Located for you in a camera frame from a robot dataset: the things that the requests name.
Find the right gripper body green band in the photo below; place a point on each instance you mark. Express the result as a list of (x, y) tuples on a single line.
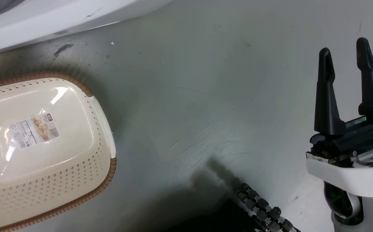
[(360, 174)]

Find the cream perforated laundry basket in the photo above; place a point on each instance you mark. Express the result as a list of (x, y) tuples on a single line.
[(61, 167)]

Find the white washing machine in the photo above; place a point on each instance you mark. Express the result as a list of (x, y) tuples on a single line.
[(28, 22)]

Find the paper product label sticker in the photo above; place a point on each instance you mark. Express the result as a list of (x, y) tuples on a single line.
[(33, 130)]

